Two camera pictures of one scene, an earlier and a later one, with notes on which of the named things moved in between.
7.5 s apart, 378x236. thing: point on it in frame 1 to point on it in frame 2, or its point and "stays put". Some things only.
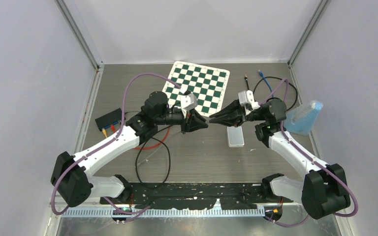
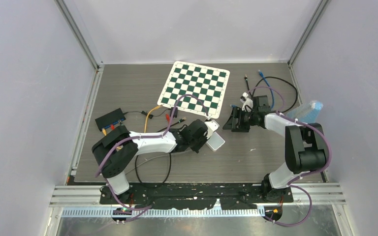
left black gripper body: (176, 117) to (196, 144)
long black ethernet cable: (151, 137) stays put
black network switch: (112, 117) stays put
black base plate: (187, 194) stays put
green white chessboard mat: (210, 84) stays put
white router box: (235, 136) to (215, 142)
